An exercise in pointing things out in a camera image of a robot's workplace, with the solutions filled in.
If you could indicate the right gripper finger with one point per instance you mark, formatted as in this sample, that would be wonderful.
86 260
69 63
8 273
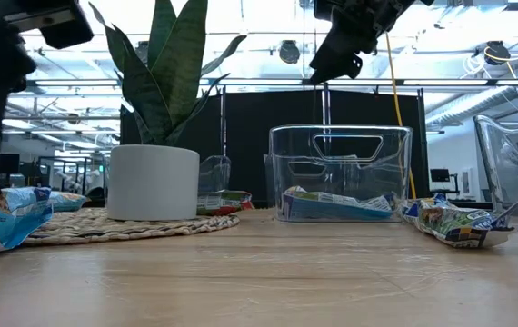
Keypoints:
334 63

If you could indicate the blue white granola bar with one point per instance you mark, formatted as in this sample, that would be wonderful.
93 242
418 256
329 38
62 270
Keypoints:
331 209

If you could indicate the red green granola bar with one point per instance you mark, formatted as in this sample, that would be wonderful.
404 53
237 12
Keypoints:
222 202

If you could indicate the black computer monitor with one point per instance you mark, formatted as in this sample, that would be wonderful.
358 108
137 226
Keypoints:
10 163

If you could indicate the black partition screen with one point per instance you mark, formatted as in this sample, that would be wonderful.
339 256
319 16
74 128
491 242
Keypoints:
250 136

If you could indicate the green snake plant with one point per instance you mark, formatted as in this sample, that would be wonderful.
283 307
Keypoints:
172 68

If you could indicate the small black monitor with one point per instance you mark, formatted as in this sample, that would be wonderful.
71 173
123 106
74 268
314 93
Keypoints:
440 175

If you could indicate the wide clear plastic bin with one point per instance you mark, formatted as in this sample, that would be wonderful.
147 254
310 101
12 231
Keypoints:
216 175

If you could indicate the white round plant pot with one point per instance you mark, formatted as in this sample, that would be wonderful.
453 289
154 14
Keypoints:
152 181

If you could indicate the round woven straw mat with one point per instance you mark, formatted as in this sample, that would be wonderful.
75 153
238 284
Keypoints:
104 227

